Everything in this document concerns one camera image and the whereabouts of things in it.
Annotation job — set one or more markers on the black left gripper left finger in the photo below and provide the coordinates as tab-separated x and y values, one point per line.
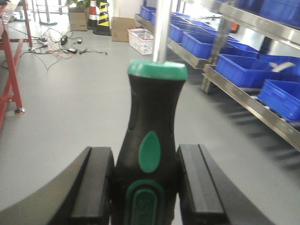
79	195

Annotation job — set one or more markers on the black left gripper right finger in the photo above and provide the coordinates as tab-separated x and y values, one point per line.
208	196

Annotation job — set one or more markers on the black yellow traffic cone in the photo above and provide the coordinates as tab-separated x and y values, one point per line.
103	26

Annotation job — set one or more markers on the brown cardboard box on floor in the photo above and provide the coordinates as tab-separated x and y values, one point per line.
120	26

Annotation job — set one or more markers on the orange white traffic cone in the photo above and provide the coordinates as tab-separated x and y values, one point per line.
92	20

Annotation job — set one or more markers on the red metal frame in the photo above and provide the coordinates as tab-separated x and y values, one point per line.
12	49

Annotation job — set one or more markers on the white wire basket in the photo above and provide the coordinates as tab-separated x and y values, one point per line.
141	40

